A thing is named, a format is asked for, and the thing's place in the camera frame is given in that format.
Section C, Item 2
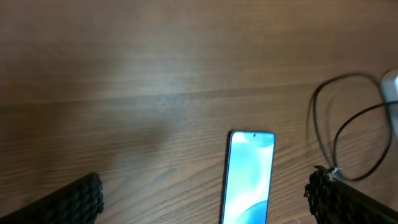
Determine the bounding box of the Samsung Galaxy smartphone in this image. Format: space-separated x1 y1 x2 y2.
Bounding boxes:
220 130 276 224

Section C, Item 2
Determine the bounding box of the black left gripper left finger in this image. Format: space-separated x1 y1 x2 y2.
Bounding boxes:
1 172 104 224

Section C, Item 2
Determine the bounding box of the white charger plug adapter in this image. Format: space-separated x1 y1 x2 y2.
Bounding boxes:
380 68 397 138

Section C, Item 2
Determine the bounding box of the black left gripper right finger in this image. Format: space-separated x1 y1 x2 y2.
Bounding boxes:
304 166 397 224

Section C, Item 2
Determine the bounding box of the black USB charging cable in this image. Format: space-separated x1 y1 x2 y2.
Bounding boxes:
307 72 398 183

